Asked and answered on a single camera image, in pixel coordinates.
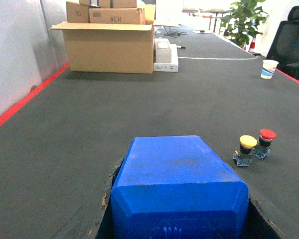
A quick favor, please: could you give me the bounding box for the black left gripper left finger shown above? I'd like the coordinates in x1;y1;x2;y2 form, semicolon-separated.
89;157;125;239

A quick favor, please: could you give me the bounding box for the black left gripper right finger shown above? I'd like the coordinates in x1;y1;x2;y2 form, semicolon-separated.
221;156;286;239

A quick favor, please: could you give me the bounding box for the blue block part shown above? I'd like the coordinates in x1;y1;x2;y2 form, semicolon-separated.
111;136;249;239

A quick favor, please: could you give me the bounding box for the yellow mushroom push button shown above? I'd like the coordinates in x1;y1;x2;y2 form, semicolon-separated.
233;135;257;167

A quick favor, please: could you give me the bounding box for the red mushroom push button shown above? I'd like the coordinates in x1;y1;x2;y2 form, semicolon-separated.
253;128;277;160

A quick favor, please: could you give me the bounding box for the white paper cup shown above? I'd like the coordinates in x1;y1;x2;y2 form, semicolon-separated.
261;59;279;79

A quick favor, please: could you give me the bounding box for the white flat box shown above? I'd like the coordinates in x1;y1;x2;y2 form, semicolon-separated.
153;44;179;72

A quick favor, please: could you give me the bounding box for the black office chair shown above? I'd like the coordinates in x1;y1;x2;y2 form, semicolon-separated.
266;6;299;80

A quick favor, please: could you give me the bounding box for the large cardboard box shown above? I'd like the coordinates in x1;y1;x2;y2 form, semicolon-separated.
51;4;179;74

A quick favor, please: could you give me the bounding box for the small grey white box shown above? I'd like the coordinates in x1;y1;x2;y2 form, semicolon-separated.
154;38;172;63

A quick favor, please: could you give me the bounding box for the green potted plant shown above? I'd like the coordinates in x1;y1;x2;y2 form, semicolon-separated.
221;0;268;48

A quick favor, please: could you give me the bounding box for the small cardboard box H3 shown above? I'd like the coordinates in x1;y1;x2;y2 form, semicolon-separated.
89;8;146;24

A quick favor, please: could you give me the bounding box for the small cardboard box left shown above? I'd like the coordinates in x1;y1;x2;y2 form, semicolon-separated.
66;1;90;23

